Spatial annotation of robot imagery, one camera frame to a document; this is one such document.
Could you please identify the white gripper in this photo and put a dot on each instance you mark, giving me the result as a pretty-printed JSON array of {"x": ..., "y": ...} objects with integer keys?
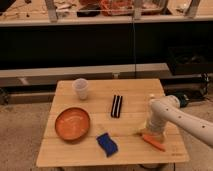
[{"x": 155, "y": 126}]

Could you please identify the black bin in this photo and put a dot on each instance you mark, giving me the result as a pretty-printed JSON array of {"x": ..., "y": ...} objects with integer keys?
[{"x": 190, "y": 60}]

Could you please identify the wooden table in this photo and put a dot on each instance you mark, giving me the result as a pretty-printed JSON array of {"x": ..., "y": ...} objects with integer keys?
[{"x": 136, "y": 93}]

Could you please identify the orange pepper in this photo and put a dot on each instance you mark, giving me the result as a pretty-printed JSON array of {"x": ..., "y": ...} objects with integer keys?
[{"x": 149, "y": 139}]

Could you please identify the white ceramic cup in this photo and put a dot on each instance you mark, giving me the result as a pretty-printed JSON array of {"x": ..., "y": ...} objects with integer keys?
[{"x": 80, "y": 87}]

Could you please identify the black white striped block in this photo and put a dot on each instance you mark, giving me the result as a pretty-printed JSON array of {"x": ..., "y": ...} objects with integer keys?
[{"x": 116, "y": 106}]

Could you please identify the blue sponge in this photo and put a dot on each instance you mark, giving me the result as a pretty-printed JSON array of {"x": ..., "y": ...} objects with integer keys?
[{"x": 107, "y": 144}]

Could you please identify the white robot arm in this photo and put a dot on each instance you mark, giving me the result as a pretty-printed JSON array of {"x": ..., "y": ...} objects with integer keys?
[{"x": 168, "y": 109}]

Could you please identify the orange plate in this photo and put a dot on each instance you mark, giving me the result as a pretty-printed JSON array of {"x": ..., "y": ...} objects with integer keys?
[{"x": 72, "y": 124}]

